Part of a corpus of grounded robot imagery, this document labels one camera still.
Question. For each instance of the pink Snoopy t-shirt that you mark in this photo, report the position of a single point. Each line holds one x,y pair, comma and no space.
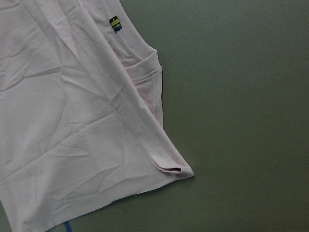
81,120

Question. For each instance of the long blue tape strip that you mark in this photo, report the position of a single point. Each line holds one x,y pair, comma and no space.
67,226

